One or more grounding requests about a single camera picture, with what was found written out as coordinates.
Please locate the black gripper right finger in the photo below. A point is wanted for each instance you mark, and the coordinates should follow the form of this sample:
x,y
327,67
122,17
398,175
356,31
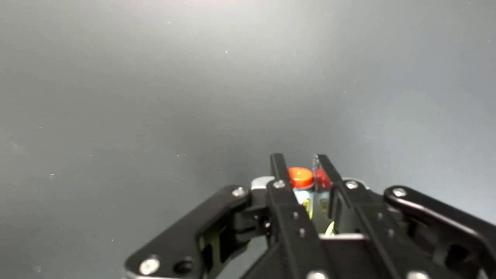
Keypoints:
x,y
392,233

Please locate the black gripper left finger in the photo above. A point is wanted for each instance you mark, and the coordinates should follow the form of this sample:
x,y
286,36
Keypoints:
x,y
286,226

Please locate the orange capped marker pen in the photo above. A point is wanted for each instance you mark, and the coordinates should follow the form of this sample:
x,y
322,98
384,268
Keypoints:
x,y
300,177

